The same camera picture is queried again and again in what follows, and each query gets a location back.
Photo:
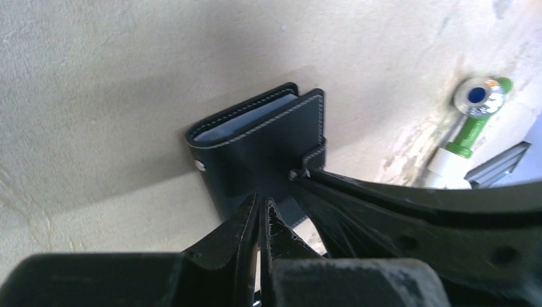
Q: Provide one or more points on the black leather card holder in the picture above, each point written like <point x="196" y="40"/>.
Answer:
<point x="252" y="147"/>

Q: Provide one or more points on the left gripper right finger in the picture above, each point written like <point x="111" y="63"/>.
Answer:
<point x="293" y="274"/>

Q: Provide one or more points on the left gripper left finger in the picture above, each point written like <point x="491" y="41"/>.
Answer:
<point x="218" y="270"/>

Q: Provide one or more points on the aluminium frame rail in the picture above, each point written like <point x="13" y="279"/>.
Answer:
<point x="490" y="172"/>

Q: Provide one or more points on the green white pipe fitting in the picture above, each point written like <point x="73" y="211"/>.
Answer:
<point x="477" y="99"/>

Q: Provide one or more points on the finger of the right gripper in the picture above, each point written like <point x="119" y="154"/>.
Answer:
<point x="484" y="244"/>

